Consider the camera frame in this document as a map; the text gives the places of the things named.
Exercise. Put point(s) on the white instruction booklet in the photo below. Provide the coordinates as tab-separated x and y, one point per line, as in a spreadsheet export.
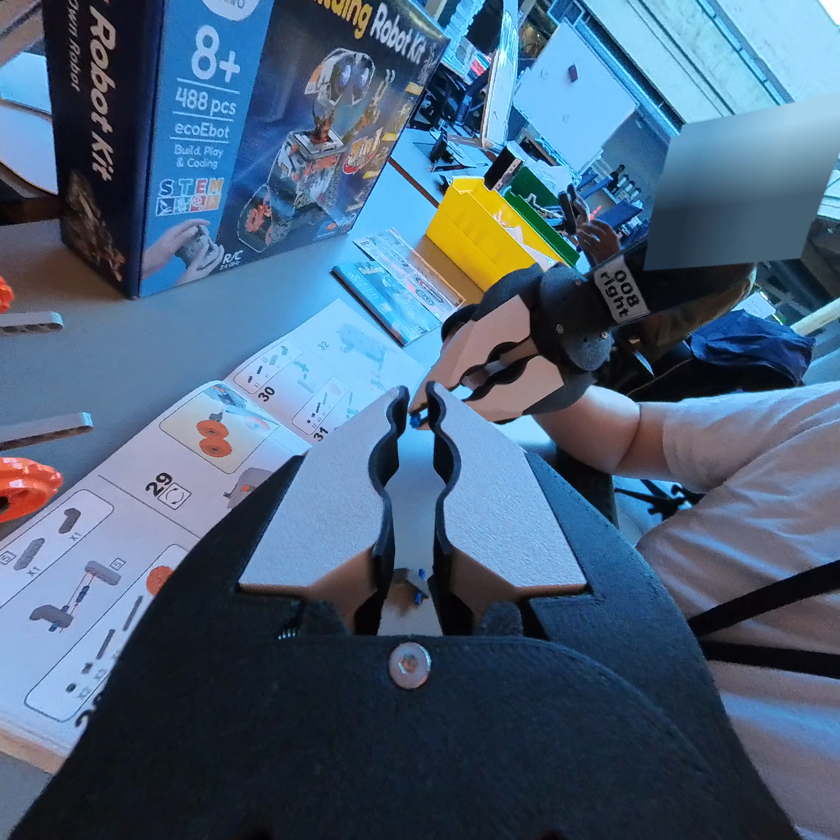
131	525

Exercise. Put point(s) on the white stand base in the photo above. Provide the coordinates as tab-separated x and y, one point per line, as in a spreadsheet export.
26	144

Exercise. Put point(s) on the small blue booklet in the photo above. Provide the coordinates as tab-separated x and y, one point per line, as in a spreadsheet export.
387	302

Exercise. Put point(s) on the person's right forearm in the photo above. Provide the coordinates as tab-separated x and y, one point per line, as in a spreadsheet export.
590	426

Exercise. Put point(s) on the grey desk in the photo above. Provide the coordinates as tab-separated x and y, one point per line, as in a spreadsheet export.
197	328

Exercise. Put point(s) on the dark blue cloth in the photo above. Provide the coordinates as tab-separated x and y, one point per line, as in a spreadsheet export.
754	348

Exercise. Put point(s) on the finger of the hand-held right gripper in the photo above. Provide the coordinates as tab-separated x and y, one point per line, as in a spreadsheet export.
525	387
492	334

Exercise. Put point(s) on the yellow plastic bin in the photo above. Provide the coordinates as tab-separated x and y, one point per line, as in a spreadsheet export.
472	223

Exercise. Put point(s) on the blue robot kit box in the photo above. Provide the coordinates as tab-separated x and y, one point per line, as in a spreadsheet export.
197	131

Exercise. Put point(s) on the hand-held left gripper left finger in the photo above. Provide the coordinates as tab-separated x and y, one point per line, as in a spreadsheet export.
321	518

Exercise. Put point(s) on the grey orange toy robot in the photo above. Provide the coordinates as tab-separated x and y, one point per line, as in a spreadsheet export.
19	489

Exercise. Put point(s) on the white whiteboard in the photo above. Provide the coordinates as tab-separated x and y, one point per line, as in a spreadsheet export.
577	98

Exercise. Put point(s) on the dark grey short beam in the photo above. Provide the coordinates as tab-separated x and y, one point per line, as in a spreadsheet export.
403	584

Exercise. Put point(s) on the green plastic bin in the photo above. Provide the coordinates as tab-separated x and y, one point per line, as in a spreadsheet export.
544	226

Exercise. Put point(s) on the black flat pad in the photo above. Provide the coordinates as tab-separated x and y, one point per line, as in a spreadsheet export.
29	210

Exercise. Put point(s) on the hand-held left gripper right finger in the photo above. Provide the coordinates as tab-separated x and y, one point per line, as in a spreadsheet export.
505	518

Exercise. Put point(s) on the clear bagged leaflet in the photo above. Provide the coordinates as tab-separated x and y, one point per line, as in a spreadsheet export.
420	269

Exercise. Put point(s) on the white t-shirt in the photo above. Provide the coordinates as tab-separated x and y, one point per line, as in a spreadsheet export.
754	492

